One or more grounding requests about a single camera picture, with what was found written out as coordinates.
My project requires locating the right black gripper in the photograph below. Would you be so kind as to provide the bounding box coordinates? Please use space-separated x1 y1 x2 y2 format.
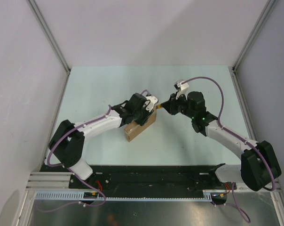
161 91 195 119

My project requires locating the brown cardboard express box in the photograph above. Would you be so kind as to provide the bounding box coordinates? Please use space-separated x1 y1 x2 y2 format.
124 108 157 142

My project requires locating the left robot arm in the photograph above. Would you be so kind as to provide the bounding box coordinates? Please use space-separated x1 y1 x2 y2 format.
47 93 158 188

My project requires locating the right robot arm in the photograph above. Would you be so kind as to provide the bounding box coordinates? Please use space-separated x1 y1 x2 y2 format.
161 91 282 191

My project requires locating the aluminium extrusion crossbar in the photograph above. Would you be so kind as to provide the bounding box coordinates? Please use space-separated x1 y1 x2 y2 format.
26 171 282 192

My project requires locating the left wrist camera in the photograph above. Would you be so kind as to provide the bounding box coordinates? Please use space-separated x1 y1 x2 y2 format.
144 95 159 112

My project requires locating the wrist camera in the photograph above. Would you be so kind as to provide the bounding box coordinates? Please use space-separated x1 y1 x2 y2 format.
174 80 189 99
144 95 159 112

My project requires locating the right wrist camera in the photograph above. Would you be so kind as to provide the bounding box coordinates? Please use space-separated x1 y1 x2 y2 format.
174 80 189 99

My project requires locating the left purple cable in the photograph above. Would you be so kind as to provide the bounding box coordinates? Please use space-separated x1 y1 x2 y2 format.
35 89 150 213

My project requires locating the purple cable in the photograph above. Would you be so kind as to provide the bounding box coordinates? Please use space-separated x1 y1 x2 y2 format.
181 76 276 224
35 89 150 213

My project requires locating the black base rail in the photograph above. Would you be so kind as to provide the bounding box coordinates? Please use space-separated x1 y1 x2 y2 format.
69 165 238 199

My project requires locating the right aluminium frame post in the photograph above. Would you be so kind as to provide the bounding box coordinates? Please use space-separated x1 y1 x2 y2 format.
232 0 278 71

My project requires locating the aluminium frame post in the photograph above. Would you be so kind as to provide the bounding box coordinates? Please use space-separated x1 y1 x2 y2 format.
26 0 71 75
232 0 278 71

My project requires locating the left aluminium frame post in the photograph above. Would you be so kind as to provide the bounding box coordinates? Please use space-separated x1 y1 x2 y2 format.
26 0 71 75

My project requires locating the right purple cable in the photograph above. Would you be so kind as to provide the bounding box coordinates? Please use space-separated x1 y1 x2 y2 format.
181 76 276 224

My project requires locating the grey slotted cable duct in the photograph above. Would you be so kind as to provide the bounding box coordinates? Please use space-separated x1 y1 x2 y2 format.
35 191 226 202

